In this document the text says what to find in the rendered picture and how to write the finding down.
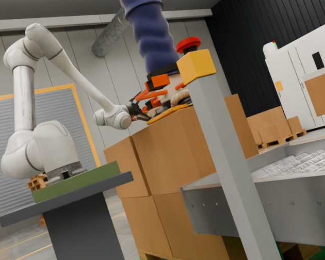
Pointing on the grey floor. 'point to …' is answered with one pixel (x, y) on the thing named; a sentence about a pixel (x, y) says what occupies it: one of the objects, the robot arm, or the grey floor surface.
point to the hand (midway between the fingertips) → (153, 104)
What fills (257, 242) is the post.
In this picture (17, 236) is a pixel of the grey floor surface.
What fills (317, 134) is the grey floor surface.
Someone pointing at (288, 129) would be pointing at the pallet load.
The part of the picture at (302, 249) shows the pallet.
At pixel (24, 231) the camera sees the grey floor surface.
